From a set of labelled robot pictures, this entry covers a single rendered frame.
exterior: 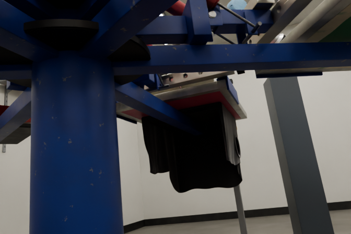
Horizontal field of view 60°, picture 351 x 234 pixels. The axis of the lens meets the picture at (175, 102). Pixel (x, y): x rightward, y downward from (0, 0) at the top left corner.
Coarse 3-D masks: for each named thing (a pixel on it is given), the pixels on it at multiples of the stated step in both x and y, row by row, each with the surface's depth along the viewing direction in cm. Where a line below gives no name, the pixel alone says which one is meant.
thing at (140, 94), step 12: (132, 84) 104; (120, 96) 99; (132, 96) 103; (144, 96) 112; (144, 108) 117; (156, 108) 122; (168, 108) 136; (168, 120) 141; (180, 120) 149; (192, 120) 171; (192, 132) 180
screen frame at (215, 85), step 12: (204, 84) 137; (216, 84) 135; (156, 96) 144; (168, 96) 142; (180, 96) 140; (192, 96) 141; (228, 96) 148; (120, 108) 149; (132, 108) 149; (240, 108) 175
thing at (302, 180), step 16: (272, 80) 201; (288, 80) 200; (272, 96) 200; (288, 96) 197; (272, 112) 205; (288, 112) 195; (304, 112) 194; (272, 128) 210; (288, 128) 192; (304, 128) 191; (288, 144) 189; (304, 144) 189; (288, 160) 187; (304, 160) 186; (288, 176) 187; (304, 176) 184; (320, 176) 183; (288, 192) 191; (304, 192) 181; (320, 192) 181; (288, 208) 196; (304, 208) 179; (320, 208) 178; (304, 224) 177; (320, 224) 176
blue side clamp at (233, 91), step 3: (219, 78) 136; (222, 78) 135; (225, 78) 135; (228, 78) 138; (228, 81) 135; (228, 84) 134; (231, 84) 145; (228, 87) 133; (231, 87) 143; (234, 87) 154; (228, 90) 135; (231, 90) 140; (234, 90) 151; (231, 93) 140; (234, 93) 148; (234, 96) 146; (237, 96) 160; (234, 99) 150; (237, 99) 157; (237, 102) 157
